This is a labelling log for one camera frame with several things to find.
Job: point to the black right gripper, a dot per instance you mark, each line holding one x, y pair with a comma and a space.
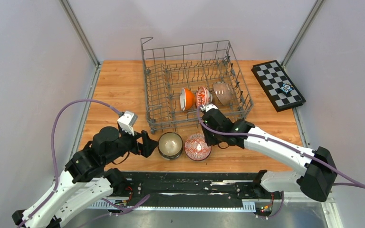
210, 141

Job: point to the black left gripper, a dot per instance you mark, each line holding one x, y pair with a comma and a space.
148, 144

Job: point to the orange geometric pattern bowl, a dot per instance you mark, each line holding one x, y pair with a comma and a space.
196, 147

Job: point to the black bowl beige inside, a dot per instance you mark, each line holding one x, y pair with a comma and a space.
170, 145

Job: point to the orange floral pattern bowl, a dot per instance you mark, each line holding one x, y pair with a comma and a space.
203, 96

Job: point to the orange bowl white inside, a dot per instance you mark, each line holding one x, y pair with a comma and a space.
186, 99

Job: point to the clear glass bowl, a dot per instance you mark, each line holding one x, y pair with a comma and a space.
223, 92

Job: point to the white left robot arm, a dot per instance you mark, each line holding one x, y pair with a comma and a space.
84, 180

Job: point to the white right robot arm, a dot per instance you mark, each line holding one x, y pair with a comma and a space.
313, 171

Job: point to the black white checkerboard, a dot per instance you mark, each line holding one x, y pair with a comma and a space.
271, 75

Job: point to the small blue owl figure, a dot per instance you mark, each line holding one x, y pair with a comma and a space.
286, 88

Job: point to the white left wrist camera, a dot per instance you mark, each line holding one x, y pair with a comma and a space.
126, 122

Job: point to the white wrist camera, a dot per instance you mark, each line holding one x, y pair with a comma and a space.
126, 122
208, 107

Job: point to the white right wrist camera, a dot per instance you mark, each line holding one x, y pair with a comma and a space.
208, 107

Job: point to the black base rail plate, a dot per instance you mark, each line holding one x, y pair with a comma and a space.
180, 191

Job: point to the grey wire dish rack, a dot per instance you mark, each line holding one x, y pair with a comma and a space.
167, 70

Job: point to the right aluminium frame post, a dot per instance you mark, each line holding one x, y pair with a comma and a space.
302, 31

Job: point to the aluminium frame post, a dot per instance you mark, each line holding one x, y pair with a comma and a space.
79, 31
302, 31

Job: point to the left aluminium frame post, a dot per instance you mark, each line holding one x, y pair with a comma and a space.
79, 31

